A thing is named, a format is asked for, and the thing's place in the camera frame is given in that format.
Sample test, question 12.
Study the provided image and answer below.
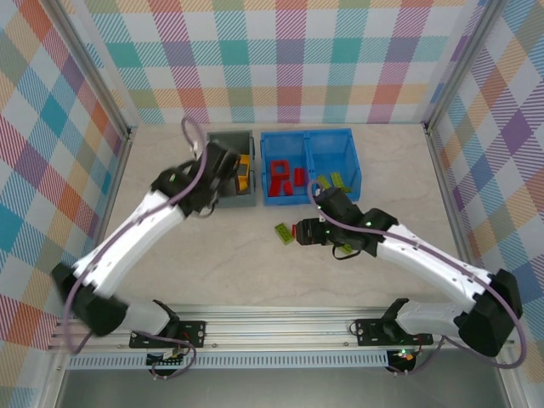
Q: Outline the grey plastic bin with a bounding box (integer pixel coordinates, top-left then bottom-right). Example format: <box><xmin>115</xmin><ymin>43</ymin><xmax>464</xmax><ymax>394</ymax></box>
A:
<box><xmin>207</xmin><ymin>129</ymin><xmax>258</xmax><ymax>209</ymax></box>

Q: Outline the blue plastic bin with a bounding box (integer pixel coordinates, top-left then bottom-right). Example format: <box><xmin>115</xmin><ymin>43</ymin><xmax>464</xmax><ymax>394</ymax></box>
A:
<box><xmin>305</xmin><ymin>127</ymin><xmax>363</xmax><ymax>203</ymax></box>
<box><xmin>259</xmin><ymin>130</ymin><xmax>314</xmax><ymax>207</ymax></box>

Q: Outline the yellow lego frame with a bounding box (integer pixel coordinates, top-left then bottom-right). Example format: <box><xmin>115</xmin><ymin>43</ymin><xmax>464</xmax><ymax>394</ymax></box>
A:
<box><xmin>236</xmin><ymin>154</ymin><xmax>252</xmax><ymax>193</ymax></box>

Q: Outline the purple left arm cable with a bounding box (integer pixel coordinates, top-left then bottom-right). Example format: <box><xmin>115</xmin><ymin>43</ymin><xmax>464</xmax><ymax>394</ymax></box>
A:
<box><xmin>61</xmin><ymin>116</ymin><xmax>212</xmax><ymax>382</ymax></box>

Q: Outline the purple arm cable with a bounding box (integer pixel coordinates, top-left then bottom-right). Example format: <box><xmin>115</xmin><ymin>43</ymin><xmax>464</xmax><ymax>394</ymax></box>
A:
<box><xmin>308</xmin><ymin>178</ymin><xmax>529</xmax><ymax>377</ymax></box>
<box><xmin>61</xmin><ymin>116</ymin><xmax>212</xmax><ymax>382</ymax></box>

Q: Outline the aluminium side rail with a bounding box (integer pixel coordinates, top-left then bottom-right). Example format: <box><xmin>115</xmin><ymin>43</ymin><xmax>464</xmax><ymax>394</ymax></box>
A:
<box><xmin>40</xmin><ymin>127</ymin><xmax>137</xmax><ymax>408</ymax></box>
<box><xmin>424</xmin><ymin>122</ymin><xmax>532</xmax><ymax>408</ymax></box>

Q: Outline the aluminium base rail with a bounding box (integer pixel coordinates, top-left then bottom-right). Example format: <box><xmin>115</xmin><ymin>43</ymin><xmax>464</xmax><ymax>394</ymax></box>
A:
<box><xmin>50</xmin><ymin>303</ymin><xmax>513</xmax><ymax>352</ymax></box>

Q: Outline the white slotted cable duct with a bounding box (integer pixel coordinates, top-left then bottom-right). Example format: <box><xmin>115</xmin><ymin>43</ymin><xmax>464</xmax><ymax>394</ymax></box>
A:
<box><xmin>67</xmin><ymin>354</ymin><xmax>390</xmax><ymax>370</ymax></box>

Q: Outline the aluminium corner post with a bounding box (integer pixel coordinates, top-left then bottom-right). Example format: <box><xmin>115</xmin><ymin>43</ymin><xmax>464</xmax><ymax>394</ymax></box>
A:
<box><xmin>422</xmin><ymin>0</ymin><xmax>509</xmax><ymax>133</ymax></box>
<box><xmin>50</xmin><ymin>0</ymin><xmax>138</xmax><ymax>141</ymax></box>

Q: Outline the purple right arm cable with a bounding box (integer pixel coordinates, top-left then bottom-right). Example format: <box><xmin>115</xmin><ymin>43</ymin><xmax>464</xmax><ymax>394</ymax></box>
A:
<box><xmin>308</xmin><ymin>178</ymin><xmax>529</xmax><ymax>377</ymax></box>

